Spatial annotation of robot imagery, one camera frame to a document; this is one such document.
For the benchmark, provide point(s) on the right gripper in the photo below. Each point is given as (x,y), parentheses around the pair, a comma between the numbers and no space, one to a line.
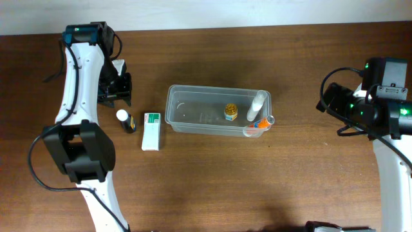
(342,95)

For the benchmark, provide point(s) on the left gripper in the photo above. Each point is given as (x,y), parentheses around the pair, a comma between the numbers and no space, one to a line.
(124,93)

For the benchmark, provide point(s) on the dark bottle white cap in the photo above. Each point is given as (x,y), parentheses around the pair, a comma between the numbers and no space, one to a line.
(126,120)

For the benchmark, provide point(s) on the white green medicine box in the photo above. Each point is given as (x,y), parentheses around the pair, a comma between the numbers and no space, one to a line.
(151,136)

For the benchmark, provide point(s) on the white spray bottle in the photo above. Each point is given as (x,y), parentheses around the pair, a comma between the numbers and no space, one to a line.
(256,105)

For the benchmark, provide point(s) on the orange tube white cap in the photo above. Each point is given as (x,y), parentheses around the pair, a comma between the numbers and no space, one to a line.
(259,126)

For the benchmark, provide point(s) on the clear plastic container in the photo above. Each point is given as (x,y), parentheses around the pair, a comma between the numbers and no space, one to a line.
(200,109)

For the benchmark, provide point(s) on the small jar gold lid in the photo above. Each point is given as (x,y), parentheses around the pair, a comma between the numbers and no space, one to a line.
(231,112)

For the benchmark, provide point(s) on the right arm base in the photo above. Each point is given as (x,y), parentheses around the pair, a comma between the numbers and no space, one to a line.
(315,226)

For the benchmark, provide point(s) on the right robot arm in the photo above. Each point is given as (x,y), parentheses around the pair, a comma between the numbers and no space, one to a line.
(380,110)

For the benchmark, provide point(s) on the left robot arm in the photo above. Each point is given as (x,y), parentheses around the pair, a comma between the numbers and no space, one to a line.
(77,144)

